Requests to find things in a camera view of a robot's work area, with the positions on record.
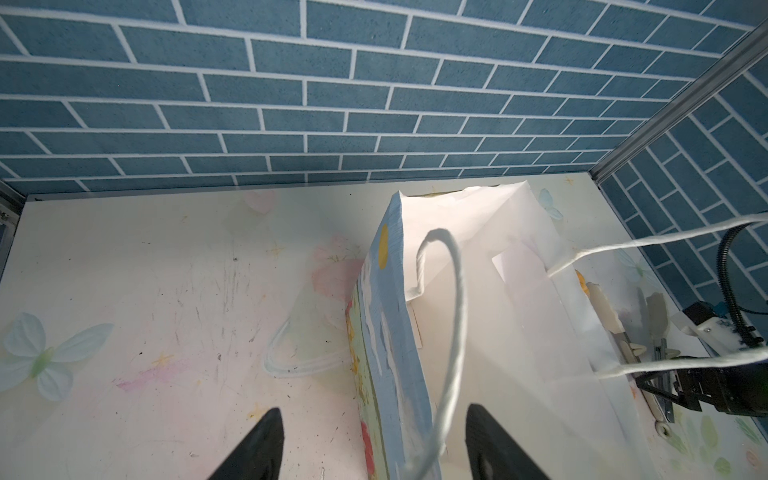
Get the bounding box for aluminium corner post right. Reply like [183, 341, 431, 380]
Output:
[589, 20, 767, 185]

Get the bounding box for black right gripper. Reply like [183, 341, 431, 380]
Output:
[635, 360, 767, 417]

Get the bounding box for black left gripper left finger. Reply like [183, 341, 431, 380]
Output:
[209, 407, 285, 480]

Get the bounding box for black corrugated cable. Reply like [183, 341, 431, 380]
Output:
[716, 221, 768, 349]

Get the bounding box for floral paper bag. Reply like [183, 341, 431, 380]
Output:
[347, 182, 767, 479]

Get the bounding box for metal tongs with white tips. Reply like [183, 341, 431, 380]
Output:
[586, 282, 672, 439]

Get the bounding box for aluminium corner post left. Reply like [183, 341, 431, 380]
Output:
[0, 181, 25, 273]

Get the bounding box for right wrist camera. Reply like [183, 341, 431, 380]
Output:
[671, 301, 748, 356]

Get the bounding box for aluminium corner post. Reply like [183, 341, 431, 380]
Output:
[0, 181, 25, 273]
[589, 20, 767, 185]

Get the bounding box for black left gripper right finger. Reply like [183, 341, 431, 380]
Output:
[465, 404, 548, 480]

